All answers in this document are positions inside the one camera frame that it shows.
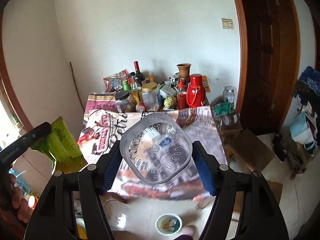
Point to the brown clay vase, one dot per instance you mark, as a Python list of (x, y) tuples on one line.
[(184, 71)]

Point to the clear square plastic container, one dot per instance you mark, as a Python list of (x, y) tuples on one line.
[(163, 170)]

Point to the red thermos with rope handle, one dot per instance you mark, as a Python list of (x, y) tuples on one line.
[(196, 93)]

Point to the clear jar with black lid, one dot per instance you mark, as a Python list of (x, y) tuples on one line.
[(124, 102)]

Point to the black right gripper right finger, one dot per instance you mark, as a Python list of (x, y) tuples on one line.
[(260, 214)]

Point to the lime green snack wrapper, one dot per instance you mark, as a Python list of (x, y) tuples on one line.
[(61, 148)]

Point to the blue label plastic cup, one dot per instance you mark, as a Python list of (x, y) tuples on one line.
[(160, 143)]

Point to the green cap bottle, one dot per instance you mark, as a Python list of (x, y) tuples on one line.
[(126, 86)]

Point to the dark wooden door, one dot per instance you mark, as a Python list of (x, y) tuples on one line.
[(270, 54)]

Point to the newspaper print tablecloth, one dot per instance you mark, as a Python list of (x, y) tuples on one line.
[(103, 128)]

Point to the dark wine bottle red cap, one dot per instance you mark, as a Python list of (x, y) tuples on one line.
[(139, 75)]

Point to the glass jar lying sideways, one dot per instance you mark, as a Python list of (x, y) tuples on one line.
[(230, 120)]

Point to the small glass jar right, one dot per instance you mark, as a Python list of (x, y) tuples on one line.
[(228, 94)]

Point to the red white tipped can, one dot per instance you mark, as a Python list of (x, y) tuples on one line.
[(140, 107)]

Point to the green white carton box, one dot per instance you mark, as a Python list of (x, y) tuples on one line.
[(166, 91)]

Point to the red sauce squeeze bottle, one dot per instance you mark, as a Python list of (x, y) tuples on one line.
[(181, 95)]

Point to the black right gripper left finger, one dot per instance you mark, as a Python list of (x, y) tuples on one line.
[(54, 216)]

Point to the green crumpled cloth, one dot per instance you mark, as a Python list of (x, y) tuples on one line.
[(223, 108)]

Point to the wall light switch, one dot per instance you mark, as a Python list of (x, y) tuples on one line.
[(227, 23)]

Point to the clear jar with gold lid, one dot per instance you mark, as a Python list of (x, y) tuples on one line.
[(151, 97)]

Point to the person's left hand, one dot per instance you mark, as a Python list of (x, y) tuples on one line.
[(24, 212)]

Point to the green custard apple fruit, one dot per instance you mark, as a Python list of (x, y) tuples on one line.
[(170, 102)]

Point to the red snack package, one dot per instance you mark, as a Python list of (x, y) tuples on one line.
[(115, 81)]

